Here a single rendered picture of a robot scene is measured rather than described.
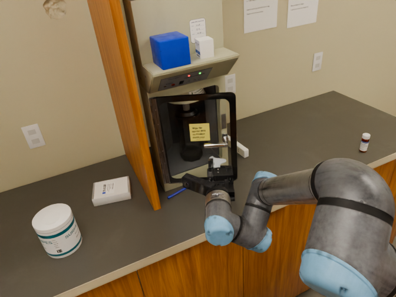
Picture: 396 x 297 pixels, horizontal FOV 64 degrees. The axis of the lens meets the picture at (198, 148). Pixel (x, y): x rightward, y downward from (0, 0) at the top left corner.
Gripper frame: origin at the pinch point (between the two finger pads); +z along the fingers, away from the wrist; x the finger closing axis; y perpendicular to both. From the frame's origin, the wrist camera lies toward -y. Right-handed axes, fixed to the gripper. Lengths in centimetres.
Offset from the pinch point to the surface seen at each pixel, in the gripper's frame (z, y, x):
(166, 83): 11.1, -13.6, 25.0
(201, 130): 13.6, -3.3, 4.3
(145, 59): 15.2, -20.3, 32.5
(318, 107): 87, 65, -26
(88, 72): 46, -54, 19
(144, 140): 3.7, -23.2, 7.2
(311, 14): 103, 59, 25
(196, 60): 14.9, -2.9, 31.0
